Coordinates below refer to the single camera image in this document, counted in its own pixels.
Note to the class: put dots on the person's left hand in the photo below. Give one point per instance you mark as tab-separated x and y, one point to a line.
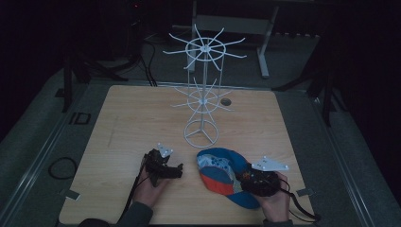
148	190

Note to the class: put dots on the black floor bracket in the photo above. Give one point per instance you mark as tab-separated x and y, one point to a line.
80	118

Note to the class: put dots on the blue and orange cap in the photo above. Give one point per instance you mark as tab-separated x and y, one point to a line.
220	176

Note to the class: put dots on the grey tape strip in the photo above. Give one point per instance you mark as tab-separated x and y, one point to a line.
305	192
72	195

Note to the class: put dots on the grey table grommet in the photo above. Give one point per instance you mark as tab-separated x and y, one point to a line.
226	101

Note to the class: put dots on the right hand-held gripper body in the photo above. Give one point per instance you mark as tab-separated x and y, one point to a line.
263	183

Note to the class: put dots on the black metal stand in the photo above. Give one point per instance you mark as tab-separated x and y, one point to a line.
67	85
327	94

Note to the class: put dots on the white desk frame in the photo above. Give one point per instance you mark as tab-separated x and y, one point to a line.
235	24

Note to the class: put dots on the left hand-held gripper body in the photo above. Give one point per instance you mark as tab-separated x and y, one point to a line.
156	164

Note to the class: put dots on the person's right hand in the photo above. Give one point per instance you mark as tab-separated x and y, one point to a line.
277	205

